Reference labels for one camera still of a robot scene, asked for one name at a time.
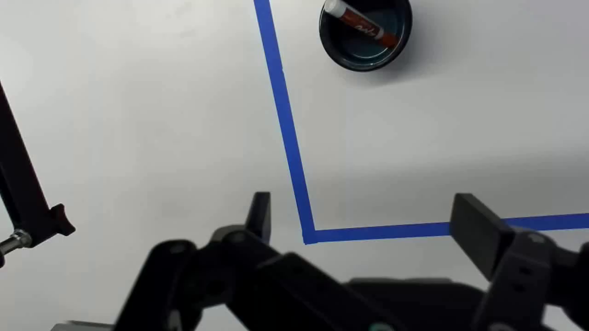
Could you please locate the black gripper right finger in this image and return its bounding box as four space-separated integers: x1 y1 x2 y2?
450 194 589 331

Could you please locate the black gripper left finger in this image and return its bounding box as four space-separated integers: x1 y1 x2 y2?
115 192 394 331

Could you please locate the red marker with white cap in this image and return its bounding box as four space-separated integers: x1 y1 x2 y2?
323 0 400 48

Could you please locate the dark blue mug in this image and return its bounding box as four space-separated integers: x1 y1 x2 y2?
319 0 413 72

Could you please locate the blue tape line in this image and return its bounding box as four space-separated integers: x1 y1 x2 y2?
253 0 589 247

